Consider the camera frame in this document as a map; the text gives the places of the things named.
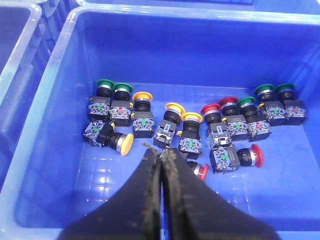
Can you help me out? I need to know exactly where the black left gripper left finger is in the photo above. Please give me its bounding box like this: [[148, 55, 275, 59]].
[[57, 142, 162, 240]]

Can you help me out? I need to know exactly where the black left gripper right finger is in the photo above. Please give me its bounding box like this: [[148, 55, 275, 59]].
[[160, 148, 280, 240]]

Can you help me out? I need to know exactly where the red push button lying front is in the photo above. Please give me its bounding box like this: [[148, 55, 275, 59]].
[[187, 161, 209, 181]]

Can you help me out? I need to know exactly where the red push button lying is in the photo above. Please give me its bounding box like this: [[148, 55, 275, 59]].
[[209, 144, 264, 174], [187, 161, 209, 181]]

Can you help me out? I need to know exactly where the red push button lying right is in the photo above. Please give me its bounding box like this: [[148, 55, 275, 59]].
[[209, 144, 264, 174]]

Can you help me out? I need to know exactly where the yellow push button front centre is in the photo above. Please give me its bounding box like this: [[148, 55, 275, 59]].
[[177, 112, 203, 160]]

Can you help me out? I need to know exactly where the red push button small centre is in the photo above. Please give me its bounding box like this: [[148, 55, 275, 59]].
[[200, 103, 232, 149]]

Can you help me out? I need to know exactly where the yellow push button tilted centre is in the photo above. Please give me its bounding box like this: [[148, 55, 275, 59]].
[[152, 102, 186, 148]]

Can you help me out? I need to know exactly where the yellow push button lying left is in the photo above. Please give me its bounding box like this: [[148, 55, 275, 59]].
[[82, 119, 134, 156]]

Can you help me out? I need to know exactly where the yellow push button upright left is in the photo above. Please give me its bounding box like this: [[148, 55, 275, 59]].
[[131, 91, 155, 138]]

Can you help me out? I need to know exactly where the red push button upright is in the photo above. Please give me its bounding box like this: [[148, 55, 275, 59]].
[[218, 96, 249, 142]]

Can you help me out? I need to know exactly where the green push button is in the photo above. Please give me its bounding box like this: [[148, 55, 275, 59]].
[[236, 96, 271, 142], [275, 83, 307, 126], [109, 82, 133, 127], [88, 79, 115, 122], [254, 83, 287, 127]]

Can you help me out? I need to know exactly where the green push button centre right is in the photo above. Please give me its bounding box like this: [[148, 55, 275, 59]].
[[236, 96, 271, 142]]

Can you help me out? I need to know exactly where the green push button far left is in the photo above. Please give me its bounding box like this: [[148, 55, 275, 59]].
[[88, 79, 115, 122]]

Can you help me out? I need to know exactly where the blue plastic source bin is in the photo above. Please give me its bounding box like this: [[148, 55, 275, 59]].
[[0, 4, 320, 240]]

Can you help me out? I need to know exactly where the green push button right back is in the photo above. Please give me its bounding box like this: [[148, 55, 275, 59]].
[[254, 83, 287, 127]]

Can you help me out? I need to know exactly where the blue bin far left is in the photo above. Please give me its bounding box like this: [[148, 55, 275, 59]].
[[0, 0, 73, 183]]

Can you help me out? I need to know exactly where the blue crate behind source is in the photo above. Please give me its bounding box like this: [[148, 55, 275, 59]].
[[76, 0, 320, 15]]

